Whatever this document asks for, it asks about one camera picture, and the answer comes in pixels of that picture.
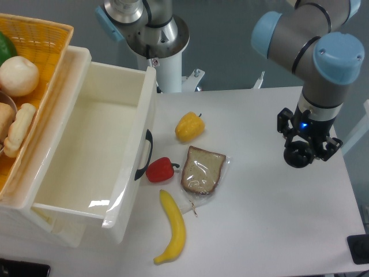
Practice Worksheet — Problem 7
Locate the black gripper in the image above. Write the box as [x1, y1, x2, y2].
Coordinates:
[277, 106, 343, 161]

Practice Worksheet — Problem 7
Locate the dark purple mangosteen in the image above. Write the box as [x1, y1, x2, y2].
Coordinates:
[283, 141, 316, 169]

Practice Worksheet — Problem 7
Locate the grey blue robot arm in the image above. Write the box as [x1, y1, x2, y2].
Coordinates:
[251, 1, 365, 168]

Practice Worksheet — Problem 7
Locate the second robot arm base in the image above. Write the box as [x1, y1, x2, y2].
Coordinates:
[95, 0, 190, 59]

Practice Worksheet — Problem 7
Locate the open upper white drawer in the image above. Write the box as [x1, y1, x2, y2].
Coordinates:
[32, 62, 157, 247]

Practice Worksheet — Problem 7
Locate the white drawer cabinet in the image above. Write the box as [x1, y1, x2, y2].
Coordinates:
[1, 46, 92, 247]

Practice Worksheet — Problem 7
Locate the bagged bread slice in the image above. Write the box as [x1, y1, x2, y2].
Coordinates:
[175, 145, 231, 215]

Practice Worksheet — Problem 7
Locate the yellow bell pepper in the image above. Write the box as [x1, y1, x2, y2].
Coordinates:
[175, 111, 205, 143]

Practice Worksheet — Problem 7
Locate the black device at right edge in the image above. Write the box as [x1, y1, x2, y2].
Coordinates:
[347, 234, 369, 265]

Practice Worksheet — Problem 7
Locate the red bell pepper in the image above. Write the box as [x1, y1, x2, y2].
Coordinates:
[145, 157, 180, 183]

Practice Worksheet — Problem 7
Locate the yellow banana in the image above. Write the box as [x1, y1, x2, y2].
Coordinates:
[153, 190, 186, 265]

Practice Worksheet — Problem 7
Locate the yellow woven basket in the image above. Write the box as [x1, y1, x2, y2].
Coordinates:
[1, 13, 74, 197]

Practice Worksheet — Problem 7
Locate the beige peanut-shaped pastry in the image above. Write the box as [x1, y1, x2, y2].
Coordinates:
[3, 103, 36, 158]

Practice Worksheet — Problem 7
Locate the white onion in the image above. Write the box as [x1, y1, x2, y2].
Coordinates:
[1, 56, 40, 97]

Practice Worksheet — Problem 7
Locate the brown bread roll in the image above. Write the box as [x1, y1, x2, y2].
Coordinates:
[0, 103, 15, 144]

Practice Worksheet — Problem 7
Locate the green pepper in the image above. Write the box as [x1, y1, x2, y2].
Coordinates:
[0, 32, 18, 65]

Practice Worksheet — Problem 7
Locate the black object bottom left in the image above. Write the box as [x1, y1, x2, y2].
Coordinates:
[1, 259, 51, 277]

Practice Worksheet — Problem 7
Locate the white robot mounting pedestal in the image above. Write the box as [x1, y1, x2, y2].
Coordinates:
[135, 53, 205, 93]

